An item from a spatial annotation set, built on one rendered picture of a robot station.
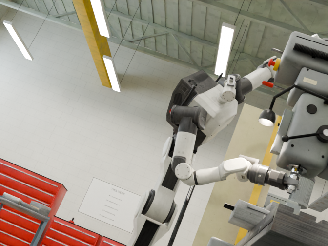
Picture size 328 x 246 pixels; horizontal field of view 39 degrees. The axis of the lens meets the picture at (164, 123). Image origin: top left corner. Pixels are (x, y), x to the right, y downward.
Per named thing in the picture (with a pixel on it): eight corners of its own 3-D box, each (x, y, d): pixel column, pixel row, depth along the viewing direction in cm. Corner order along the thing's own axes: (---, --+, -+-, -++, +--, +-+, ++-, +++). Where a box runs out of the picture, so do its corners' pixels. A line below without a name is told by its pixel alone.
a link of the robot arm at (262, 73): (277, 78, 271) (248, 95, 264) (267, 59, 271) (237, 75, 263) (289, 74, 261) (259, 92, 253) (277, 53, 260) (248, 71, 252)
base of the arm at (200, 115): (168, 129, 223) (169, 105, 222) (178, 126, 235) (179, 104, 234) (197, 132, 217) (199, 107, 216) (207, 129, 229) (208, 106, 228)
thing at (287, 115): (271, 150, 203) (285, 108, 210) (269, 152, 207) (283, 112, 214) (280, 153, 203) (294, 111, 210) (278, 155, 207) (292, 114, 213)
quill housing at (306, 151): (281, 153, 194) (303, 88, 204) (272, 166, 213) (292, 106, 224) (327, 170, 191) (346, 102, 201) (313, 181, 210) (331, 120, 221)
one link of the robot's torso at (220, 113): (147, 122, 249) (177, 74, 227) (183, 104, 274) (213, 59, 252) (186, 162, 241) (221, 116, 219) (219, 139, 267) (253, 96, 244)
